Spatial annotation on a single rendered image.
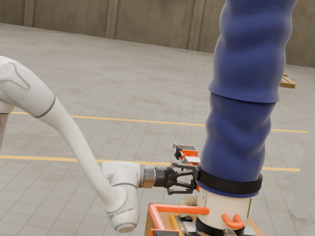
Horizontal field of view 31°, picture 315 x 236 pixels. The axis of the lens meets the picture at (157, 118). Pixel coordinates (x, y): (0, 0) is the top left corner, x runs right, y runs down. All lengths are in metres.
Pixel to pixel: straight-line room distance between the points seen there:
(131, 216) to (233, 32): 0.72
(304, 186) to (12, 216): 2.59
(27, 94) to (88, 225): 2.92
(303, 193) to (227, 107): 3.66
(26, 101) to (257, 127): 0.73
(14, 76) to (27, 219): 2.95
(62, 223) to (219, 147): 2.89
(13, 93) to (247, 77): 0.71
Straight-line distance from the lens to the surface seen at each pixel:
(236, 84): 1.78
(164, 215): 2.18
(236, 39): 1.77
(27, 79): 1.77
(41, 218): 4.65
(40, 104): 1.80
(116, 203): 1.99
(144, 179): 2.13
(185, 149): 2.51
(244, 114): 1.80
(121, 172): 2.09
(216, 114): 1.84
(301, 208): 5.47
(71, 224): 4.60
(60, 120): 1.87
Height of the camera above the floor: 1.91
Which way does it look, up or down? 13 degrees down
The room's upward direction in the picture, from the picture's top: 8 degrees clockwise
